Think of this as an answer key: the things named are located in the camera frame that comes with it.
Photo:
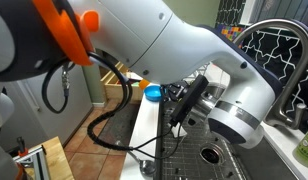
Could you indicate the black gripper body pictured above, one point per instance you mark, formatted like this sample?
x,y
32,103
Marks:
x,y
174,91

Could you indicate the blue bowl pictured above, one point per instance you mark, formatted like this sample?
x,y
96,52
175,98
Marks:
x,y
153,93

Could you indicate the orange cup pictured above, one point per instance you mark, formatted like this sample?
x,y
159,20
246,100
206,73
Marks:
x,y
143,84

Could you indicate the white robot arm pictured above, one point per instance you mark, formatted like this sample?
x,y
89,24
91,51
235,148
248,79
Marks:
x,y
147,37

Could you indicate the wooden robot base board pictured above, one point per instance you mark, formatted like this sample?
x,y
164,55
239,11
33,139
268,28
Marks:
x,y
57,163

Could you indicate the white sponge in sink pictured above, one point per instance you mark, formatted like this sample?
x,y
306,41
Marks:
x,y
178,131

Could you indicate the stainless steel sink basin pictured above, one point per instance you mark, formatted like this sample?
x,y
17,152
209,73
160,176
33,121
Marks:
x,y
259,163

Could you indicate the open wooden drawer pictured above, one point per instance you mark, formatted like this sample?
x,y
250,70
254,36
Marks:
x,y
113,89

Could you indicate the dark patterned floor rug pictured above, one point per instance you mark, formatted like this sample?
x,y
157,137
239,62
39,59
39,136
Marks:
x,y
119,128

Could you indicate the silver metal spoon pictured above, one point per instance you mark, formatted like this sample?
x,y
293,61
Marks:
x,y
146,167

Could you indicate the green soap bottle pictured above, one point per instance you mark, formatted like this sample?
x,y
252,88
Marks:
x,y
300,153

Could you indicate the wire sink bottom grid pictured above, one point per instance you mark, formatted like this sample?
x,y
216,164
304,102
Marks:
x,y
200,156

